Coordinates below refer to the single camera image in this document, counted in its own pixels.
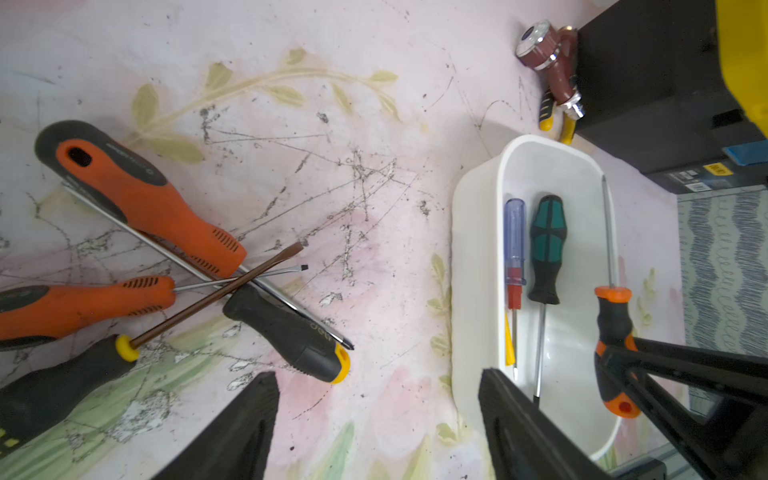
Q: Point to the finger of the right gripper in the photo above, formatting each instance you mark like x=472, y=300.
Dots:
x=711, y=406

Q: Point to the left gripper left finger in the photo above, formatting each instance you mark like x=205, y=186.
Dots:
x=236, y=444

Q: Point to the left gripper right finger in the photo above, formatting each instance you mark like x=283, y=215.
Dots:
x=523, y=443

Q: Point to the yellow slim screwdriver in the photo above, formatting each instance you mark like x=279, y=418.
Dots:
x=510, y=356

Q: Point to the small orange black screwdriver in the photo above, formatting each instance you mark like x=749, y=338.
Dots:
x=614, y=324

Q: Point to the clear purple screwdriver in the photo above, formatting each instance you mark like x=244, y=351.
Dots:
x=514, y=249

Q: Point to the green black screwdriver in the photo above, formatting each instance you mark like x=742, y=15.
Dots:
x=548, y=233

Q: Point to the black yellow deli screwdriver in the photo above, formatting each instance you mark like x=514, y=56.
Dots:
x=305, y=345

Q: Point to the white plastic storage box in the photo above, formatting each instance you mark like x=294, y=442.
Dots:
x=556, y=345

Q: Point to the black yellow dotted screwdriver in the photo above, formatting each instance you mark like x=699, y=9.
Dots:
x=40, y=400

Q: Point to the medium orange black screwdriver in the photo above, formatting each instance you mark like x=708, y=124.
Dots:
x=39, y=314

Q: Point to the large orange black screwdriver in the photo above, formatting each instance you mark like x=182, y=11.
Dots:
x=135, y=191

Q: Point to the yellow black toolbox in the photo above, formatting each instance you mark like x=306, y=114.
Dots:
x=651, y=82

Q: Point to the dark red metal fitting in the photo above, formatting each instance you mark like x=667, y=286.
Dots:
x=553, y=52

